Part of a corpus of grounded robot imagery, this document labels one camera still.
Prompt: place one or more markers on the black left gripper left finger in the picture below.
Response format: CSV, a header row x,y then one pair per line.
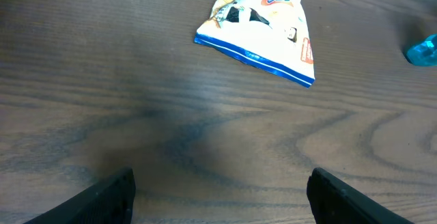
x,y
109,201

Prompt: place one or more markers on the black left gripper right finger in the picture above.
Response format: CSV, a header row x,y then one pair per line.
x,y
334,201

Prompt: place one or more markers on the teal mouthwash bottle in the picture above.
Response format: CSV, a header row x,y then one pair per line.
x,y
423,54

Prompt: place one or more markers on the snack bag with red label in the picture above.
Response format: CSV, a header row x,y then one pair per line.
x,y
271,35

